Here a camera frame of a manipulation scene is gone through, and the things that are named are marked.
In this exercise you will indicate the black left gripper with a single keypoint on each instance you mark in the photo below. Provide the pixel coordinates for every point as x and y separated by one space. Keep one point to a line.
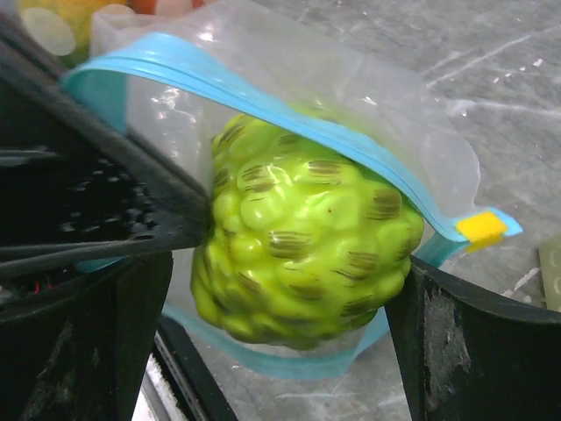
72 187

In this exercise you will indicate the pale green plastic basket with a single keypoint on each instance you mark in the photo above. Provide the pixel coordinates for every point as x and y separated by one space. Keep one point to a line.
549 256

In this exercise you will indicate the clear blue-zipper plastic bag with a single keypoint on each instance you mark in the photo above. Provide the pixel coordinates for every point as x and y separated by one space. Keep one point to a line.
176 82

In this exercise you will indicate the green custard apple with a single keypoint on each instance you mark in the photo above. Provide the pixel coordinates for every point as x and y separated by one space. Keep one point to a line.
307 245

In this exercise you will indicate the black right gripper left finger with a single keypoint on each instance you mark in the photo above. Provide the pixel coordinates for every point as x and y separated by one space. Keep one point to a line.
78 350

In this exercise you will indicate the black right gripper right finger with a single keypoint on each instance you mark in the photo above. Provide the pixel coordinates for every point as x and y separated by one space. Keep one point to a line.
466 353

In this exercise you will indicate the clear polka dot zip bag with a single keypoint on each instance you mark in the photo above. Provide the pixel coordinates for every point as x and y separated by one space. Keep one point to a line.
63 27

